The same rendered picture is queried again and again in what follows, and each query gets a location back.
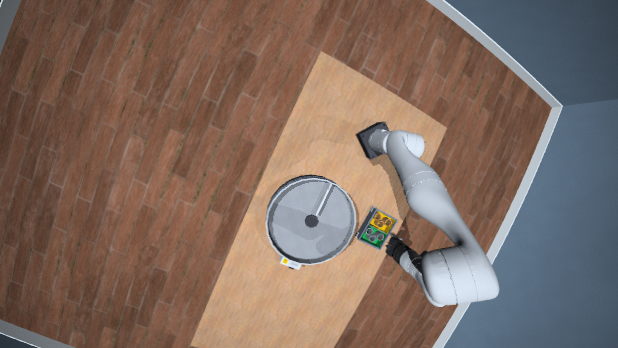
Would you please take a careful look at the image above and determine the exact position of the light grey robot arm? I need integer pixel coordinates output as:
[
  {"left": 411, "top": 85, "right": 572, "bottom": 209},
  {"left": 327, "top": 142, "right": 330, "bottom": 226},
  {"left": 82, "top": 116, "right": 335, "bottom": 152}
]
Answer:
[{"left": 369, "top": 129, "right": 499, "bottom": 307}]

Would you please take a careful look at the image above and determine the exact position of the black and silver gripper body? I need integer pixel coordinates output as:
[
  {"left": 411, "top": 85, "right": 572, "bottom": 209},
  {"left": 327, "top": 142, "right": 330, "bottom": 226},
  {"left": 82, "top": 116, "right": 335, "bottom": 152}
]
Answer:
[{"left": 385, "top": 237, "right": 428, "bottom": 273}]

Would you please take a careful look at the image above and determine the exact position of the grey two-compartment sorting bin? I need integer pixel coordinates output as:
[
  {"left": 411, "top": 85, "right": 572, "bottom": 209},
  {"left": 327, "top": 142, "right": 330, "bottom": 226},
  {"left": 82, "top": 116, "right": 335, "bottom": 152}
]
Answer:
[{"left": 355, "top": 206, "right": 397, "bottom": 250}]

